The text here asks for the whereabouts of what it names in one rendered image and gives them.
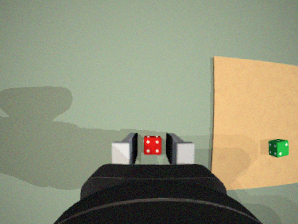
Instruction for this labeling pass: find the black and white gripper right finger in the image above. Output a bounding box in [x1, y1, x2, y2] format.
[166, 133, 195, 164]

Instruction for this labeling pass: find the red die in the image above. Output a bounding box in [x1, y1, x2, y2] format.
[144, 136, 161, 155]

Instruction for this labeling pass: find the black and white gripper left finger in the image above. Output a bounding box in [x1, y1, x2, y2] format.
[112, 133, 138, 164]

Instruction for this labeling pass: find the orange square mat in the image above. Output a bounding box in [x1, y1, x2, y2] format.
[210, 56, 298, 190]

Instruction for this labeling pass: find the green die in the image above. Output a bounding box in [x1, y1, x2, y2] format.
[268, 139, 289, 158]

